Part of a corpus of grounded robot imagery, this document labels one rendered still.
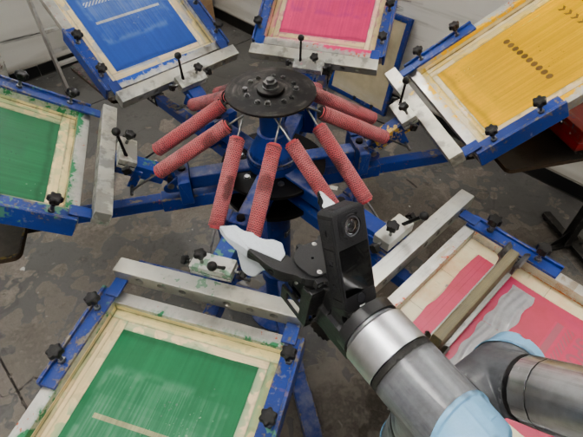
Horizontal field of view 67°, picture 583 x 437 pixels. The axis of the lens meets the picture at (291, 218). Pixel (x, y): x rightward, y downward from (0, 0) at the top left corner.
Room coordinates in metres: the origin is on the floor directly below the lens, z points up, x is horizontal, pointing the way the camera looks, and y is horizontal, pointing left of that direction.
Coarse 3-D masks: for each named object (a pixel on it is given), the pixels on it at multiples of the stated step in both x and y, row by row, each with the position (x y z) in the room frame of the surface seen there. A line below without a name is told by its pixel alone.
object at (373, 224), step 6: (366, 210) 1.00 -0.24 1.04; (366, 216) 0.98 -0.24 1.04; (372, 216) 0.98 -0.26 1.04; (366, 222) 0.95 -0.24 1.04; (372, 222) 0.95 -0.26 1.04; (378, 222) 0.95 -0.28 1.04; (372, 228) 0.92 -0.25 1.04; (378, 228) 0.92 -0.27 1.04; (372, 234) 0.91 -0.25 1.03; (402, 240) 0.88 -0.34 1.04
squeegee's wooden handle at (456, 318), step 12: (516, 252) 0.81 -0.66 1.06; (504, 264) 0.77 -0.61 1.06; (492, 276) 0.73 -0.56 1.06; (480, 288) 0.69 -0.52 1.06; (492, 288) 0.72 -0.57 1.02; (468, 300) 0.65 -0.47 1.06; (480, 300) 0.66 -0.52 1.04; (456, 312) 0.61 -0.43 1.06; (468, 312) 0.62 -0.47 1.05; (444, 324) 0.58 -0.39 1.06; (456, 324) 0.58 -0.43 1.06; (432, 336) 0.55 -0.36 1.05; (444, 336) 0.54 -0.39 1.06
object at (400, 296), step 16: (448, 240) 0.92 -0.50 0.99; (464, 240) 0.92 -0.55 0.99; (480, 240) 0.94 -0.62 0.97; (432, 256) 0.85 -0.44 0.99; (448, 256) 0.85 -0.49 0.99; (416, 272) 0.79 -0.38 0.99; (432, 272) 0.79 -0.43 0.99; (528, 272) 0.82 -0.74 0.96; (400, 288) 0.74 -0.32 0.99; (416, 288) 0.74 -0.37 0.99; (560, 288) 0.75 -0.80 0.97; (576, 288) 0.74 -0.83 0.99; (400, 304) 0.68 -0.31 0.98
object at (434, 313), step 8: (440, 296) 0.73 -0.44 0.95; (432, 304) 0.70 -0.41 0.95; (440, 304) 0.70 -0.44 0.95; (448, 304) 0.70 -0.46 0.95; (456, 304) 0.70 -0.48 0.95; (424, 312) 0.68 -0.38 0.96; (432, 312) 0.68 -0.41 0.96; (440, 312) 0.68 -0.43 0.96; (448, 312) 0.68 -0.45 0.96; (416, 320) 0.65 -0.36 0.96; (424, 320) 0.65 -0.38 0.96; (432, 320) 0.65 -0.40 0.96; (440, 320) 0.65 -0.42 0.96; (480, 320) 0.65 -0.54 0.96; (424, 328) 0.63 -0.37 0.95; (432, 328) 0.63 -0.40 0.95; (472, 328) 0.63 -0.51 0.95; (464, 336) 0.60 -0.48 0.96; (456, 344) 0.58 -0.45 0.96; (448, 352) 0.55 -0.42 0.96; (456, 352) 0.55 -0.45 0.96; (512, 424) 0.37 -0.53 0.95; (520, 424) 0.37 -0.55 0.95; (520, 432) 0.35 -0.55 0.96; (528, 432) 0.35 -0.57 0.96; (536, 432) 0.35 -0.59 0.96
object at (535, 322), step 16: (480, 256) 0.88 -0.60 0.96; (464, 272) 0.82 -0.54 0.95; (480, 272) 0.82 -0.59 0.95; (448, 288) 0.76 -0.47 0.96; (464, 288) 0.76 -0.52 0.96; (528, 288) 0.76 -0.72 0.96; (496, 304) 0.70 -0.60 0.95; (544, 304) 0.70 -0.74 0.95; (528, 320) 0.65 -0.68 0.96; (544, 320) 0.65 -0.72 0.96; (560, 320) 0.65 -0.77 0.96; (576, 320) 0.65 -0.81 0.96; (528, 336) 0.60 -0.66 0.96; (544, 336) 0.60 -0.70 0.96
